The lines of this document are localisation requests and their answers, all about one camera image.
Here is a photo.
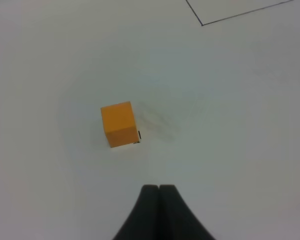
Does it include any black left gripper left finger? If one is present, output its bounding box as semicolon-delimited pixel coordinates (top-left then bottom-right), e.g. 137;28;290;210
114;184;159;240

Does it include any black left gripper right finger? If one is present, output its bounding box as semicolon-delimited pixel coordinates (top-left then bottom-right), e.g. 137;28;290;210
158;185;215;240

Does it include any orange cube block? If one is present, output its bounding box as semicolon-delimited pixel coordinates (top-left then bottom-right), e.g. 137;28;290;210
100;101;139;148

